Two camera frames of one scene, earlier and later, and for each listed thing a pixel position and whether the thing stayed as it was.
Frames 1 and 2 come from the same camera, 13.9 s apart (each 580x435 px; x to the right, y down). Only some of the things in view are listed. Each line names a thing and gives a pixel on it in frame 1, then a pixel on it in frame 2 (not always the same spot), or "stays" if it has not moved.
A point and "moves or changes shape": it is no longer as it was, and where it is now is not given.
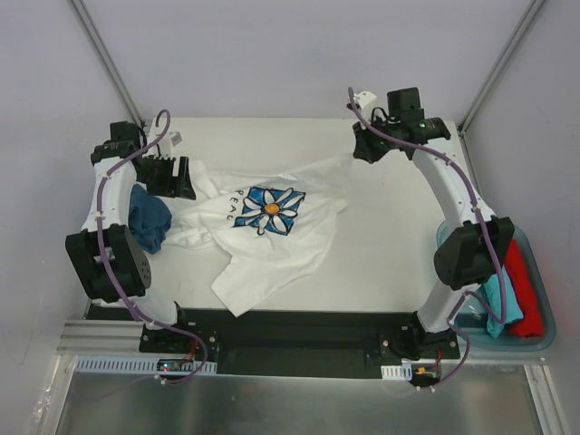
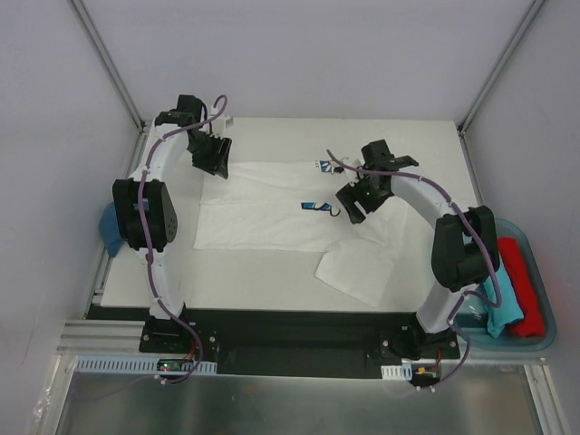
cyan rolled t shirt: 492,294 stays
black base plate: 293,343 stays
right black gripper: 365,146 → 353,198
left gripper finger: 182,188 → 216,166
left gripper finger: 184,170 → 225,149
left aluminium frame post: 81,11 stays
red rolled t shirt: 531,323 stays
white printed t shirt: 275,228 moves or changes shape
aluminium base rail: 101,337 stays
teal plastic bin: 473,314 stays
